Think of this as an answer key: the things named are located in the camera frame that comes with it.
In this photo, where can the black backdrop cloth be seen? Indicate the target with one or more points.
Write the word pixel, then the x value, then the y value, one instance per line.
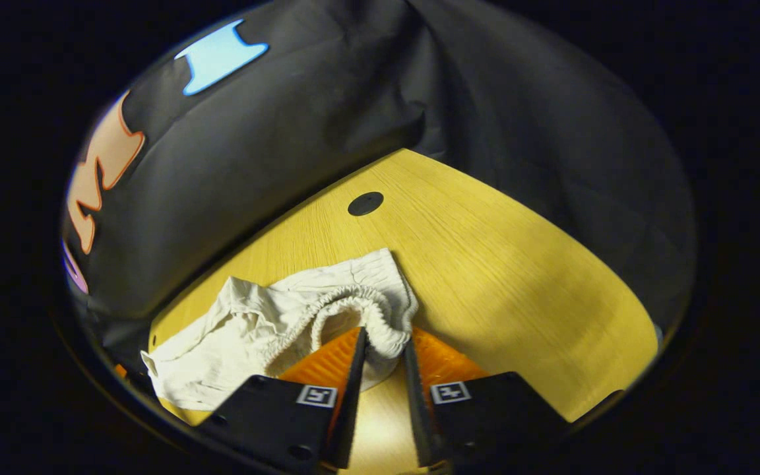
pixel 353 99

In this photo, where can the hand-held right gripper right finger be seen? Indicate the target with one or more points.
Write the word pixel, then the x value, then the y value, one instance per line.
pixel 419 409

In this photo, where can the cream white jeans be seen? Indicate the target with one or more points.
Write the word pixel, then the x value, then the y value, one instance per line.
pixel 254 323

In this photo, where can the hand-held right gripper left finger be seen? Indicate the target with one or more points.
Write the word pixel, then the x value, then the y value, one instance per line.
pixel 347 409

